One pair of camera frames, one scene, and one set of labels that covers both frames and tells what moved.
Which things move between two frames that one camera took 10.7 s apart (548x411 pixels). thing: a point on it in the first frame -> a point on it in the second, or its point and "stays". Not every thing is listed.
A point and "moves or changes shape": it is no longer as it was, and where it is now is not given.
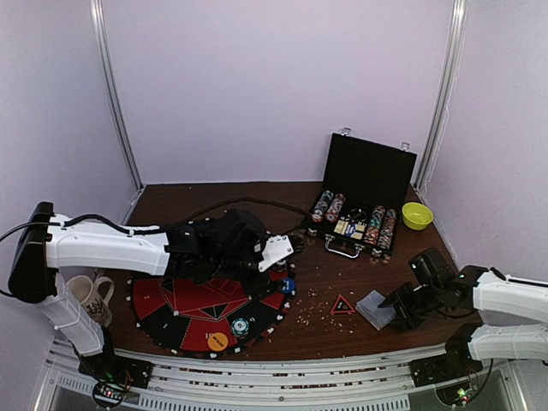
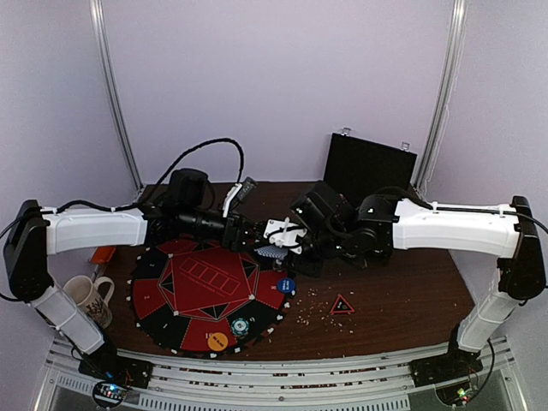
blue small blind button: [288, 284] stays
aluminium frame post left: [96, 7] stays
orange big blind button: [217, 342] stays
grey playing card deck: [368, 307] moves or changes shape
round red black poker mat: [211, 319] stays
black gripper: [276, 248] -> [236, 187]
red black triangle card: [342, 306] stays
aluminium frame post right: [457, 29] stays
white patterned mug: [93, 296] stays
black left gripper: [261, 288] -> [235, 234]
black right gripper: [402, 306] -> [309, 251]
